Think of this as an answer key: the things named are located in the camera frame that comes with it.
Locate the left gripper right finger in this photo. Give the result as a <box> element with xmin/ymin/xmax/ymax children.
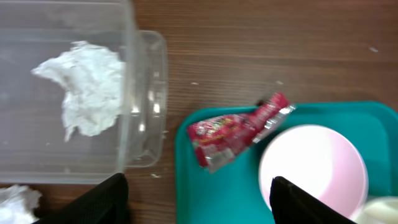
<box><xmin>269</xmin><ymin>176</ymin><xmax>355</xmax><ymax>224</ymax></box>

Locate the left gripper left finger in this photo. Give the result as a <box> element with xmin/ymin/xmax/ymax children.
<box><xmin>34</xmin><ymin>173</ymin><xmax>129</xmax><ymax>224</ymax></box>

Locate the red foil snack wrapper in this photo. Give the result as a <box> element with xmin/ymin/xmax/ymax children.
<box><xmin>187</xmin><ymin>93</ymin><xmax>296</xmax><ymax>172</ymax></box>

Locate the white paper napkin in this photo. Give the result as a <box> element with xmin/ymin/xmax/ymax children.
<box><xmin>31</xmin><ymin>41</ymin><xmax>126</xmax><ymax>142</ymax></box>

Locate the medium white plate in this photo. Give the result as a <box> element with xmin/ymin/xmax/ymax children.
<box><xmin>259</xmin><ymin>124</ymin><xmax>369</xmax><ymax>218</ymax></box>

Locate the teal plastic serving tray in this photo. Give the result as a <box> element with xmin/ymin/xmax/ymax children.
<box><xmin>175</xmin><ymin>101</ymin><xmax>397</xmax><ymax>223</ymax></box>

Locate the pale green saucer plate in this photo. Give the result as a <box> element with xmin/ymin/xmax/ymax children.
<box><xmin>353</xmin><ymin>196</ymin><xmax>397</xmax><ymax>224</ymax></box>

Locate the clear plastic bin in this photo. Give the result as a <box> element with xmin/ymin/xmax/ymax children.
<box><xmin>1</xmin><ymin>0</ymin><xmax>167</xmax><ymax>184</ymax></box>

